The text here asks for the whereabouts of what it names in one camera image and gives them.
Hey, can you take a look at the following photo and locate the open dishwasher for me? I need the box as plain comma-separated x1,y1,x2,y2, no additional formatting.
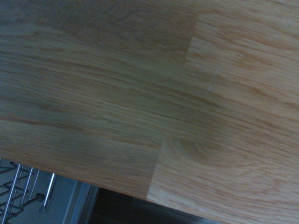
0,157,101,224

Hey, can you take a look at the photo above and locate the wire dishwasher rack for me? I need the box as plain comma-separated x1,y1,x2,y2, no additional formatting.
0,157,58,224

